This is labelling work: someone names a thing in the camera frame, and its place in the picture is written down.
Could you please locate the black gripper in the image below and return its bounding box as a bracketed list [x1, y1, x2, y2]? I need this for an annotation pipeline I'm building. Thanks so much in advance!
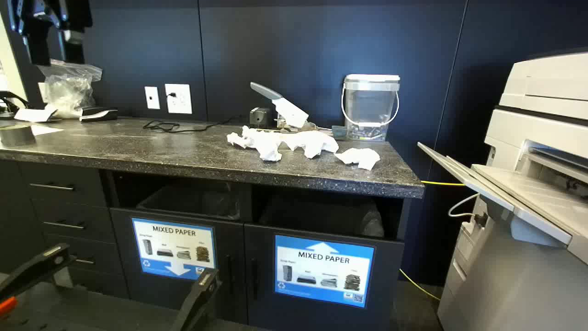
[8, 0, 93, 107]

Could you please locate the printed white paper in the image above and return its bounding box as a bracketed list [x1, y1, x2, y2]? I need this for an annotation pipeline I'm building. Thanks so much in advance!
[279, 127, 339, 160]

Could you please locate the small torn white paper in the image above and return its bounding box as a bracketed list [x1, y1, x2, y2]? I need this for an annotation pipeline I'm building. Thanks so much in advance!
[334, 146, 381, 173]

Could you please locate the clear bin liner bag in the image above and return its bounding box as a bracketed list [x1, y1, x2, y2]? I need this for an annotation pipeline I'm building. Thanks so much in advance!
[356, 201, 387, 239]

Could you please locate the clear plastic bag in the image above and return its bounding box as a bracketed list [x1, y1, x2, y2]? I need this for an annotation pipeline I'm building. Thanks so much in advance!
[36, 61, 102, 120]

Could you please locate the large white outlet plate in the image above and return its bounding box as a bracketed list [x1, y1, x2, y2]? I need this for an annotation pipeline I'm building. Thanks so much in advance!
[163, 83, 192, 116]

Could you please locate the black clamp bar orange tip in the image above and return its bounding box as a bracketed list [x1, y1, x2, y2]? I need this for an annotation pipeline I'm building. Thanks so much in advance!
[0, 243, 73, 320]

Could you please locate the mixed paper sign down arrow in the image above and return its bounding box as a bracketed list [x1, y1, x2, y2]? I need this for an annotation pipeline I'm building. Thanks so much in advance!
[130, 217, 216, 282]

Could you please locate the clear plastic bucket with lid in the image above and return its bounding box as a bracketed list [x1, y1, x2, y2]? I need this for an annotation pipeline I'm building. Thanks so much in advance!
[339, 72, 402, 144]

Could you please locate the mixed paper sign up arrow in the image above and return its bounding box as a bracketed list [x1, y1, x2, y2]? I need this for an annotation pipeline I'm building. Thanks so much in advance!
[273, 234, 374, 309]

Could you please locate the white office printer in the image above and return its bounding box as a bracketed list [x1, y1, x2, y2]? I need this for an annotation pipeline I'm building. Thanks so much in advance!
[416, 52, 588, 331]

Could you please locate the small white wall plate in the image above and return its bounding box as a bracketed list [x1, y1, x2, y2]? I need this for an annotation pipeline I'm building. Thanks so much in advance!
[143, 85, 161, 112]

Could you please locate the black drawer with metal handle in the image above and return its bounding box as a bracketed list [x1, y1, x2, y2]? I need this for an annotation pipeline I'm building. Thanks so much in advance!
[47, 237, 124, 274]
[16, 164, 106, 206]
[29, 201, 115, 243]

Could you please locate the black power cable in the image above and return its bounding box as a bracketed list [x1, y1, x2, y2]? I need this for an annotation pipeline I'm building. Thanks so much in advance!
[141, 118, 216, 135]

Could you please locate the yellow cable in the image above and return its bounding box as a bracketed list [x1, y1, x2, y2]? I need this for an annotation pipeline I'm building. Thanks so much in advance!
[396, 179, 466, 302]

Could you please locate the white cable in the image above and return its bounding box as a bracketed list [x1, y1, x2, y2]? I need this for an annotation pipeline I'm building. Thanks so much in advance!
[446, 192, 481, 221]

